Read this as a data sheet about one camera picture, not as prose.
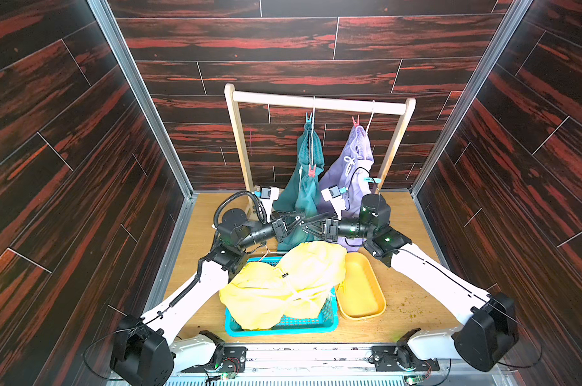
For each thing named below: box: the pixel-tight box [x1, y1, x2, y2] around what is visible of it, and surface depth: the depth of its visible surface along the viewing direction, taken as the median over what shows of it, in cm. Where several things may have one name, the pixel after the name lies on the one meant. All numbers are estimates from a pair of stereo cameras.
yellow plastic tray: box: [336, 251, 387, 321], surface depth 88 cm
